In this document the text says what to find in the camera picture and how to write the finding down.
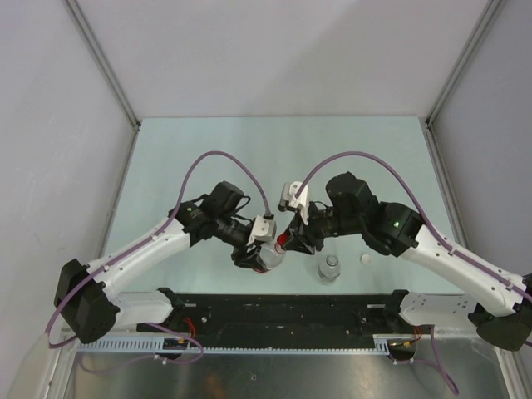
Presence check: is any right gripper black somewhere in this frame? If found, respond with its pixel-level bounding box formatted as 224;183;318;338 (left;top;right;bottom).
282;199;363;256

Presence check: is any short clear bottle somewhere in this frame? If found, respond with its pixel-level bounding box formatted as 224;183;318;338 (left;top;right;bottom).
318;254;342;283

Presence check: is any slotted cable duct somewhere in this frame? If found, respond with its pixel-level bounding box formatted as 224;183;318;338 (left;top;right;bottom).
78;334;416;355

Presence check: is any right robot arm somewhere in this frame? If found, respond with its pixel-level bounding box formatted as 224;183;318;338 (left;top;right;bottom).
278;172;531;351

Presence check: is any red bottle cap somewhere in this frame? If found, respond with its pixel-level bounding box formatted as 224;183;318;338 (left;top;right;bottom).
277;234;288;246

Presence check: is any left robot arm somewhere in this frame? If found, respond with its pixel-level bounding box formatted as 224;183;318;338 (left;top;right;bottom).
53;181;275;344

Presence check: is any right aluminium corner post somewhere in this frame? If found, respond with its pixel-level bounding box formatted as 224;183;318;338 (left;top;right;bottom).
423;0;506;126

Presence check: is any left aluminium corner post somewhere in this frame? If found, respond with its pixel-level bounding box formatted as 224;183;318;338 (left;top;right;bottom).
62;0;141;128

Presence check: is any white bottle cap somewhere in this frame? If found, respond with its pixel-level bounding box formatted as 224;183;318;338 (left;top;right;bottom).
360;254;372;265

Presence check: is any clear bottle red label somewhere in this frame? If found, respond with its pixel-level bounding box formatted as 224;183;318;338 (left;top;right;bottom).
253;241;286;273

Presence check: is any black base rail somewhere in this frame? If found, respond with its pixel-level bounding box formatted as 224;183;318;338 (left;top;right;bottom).
136;288;430;344

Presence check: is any aluminium corner post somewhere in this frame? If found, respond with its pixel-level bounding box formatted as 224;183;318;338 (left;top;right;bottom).
423;0;506;126
62;0;141;128

